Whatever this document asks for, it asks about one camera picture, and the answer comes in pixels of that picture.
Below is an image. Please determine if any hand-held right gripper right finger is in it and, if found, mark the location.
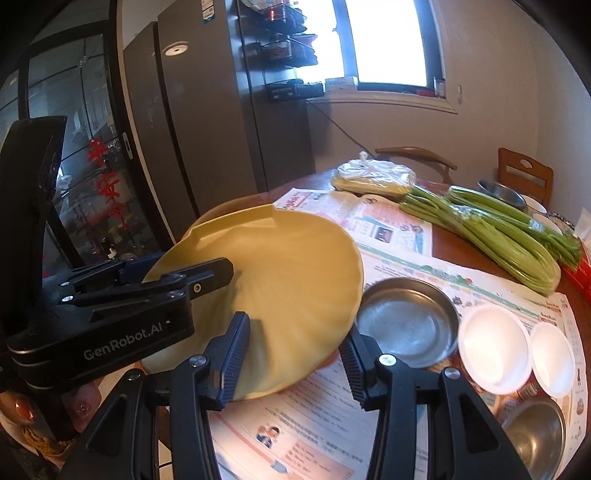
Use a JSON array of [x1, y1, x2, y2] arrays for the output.
[[339, 330, 522, 480]]

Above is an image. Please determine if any white ceramic bowl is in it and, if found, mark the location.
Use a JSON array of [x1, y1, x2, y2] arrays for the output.
[[522, 194, 549, 217]]

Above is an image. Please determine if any black hanging spice rack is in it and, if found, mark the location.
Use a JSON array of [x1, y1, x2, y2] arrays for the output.
[[238, 0, 325, 103]]

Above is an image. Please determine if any deep steel bowl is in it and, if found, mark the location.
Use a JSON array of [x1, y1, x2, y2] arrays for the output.
[[501, 397, 568, 480]]

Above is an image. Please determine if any large newspaper sheet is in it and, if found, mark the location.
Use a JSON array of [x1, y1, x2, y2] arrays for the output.
[[208, 244, 580, 480]]

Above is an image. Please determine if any shallow steel dish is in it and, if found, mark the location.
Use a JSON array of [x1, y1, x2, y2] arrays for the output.
[[355, 277, 460, 370]]

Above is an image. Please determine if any red tissue box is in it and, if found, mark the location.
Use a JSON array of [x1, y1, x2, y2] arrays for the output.
[[561, 240, 591, 298]]

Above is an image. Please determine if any large white paper bowl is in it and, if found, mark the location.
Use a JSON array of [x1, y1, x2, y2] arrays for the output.
[[457, 304, 546, 402]]

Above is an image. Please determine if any blue patterned bowl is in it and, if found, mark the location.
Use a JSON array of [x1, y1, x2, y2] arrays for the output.
[[531, 210, 577, 237]]

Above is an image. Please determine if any thin celery bundle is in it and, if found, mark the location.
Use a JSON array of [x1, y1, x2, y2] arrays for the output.
[[448, 185, 583, 269]]

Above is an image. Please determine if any pink-headed newspaper sheet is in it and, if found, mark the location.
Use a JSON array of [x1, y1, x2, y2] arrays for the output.
[[272, 187, 437, 259]]

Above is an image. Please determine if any steel bowl with straight sides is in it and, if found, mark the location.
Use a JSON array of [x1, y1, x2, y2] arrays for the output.
[[477, 179, 527, 210]]

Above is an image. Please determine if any yellow plate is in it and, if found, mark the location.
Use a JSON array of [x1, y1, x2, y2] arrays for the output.
[[141, 203, 365, 402]]

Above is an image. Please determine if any black cable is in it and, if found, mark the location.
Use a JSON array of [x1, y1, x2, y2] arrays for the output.
[[306, 102, 366, 149]]

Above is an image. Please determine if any curved-back wooden chair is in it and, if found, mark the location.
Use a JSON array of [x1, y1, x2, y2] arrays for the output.
[[375, 147, 458, 185]]

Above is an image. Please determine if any grey refrigerator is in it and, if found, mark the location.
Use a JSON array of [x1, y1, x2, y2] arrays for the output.
[[122, 0, 317, 252]]

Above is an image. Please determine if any glass sliding door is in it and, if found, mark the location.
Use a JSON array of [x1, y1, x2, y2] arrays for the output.
[[0, 21, 174, 278]]

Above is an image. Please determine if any square-back wooden chair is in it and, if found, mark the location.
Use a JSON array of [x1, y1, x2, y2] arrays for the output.
[[498, 148, 554, 206]]

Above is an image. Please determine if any red paper decoration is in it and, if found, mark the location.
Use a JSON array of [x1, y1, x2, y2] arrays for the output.
[[88, 137, 131, 223]]

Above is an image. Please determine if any thick celery bundle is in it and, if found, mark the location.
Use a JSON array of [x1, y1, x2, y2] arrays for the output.
[[399, 185, 561, 296]]

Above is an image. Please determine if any small white paper bowl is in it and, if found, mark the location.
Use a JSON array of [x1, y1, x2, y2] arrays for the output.
[[529, 320, 578, 400]]

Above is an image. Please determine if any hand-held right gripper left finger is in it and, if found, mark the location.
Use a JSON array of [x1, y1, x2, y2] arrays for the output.
[[65, 311, 252, 480]]

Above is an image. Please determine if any person's left hand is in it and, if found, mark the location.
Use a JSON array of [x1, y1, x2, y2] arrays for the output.
[[0, 384, 105, 438]]

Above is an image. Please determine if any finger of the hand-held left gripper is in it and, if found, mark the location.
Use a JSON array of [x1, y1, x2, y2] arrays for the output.
[[67, 256, 162, 289], [58, 257, 235, 309]]

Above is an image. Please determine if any plastic bag of food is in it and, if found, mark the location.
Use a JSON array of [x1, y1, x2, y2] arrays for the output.
[[332, 151, 416, 197]]

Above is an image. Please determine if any window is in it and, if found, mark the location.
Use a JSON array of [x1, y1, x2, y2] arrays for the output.
[[332, 0, 446, 93]]

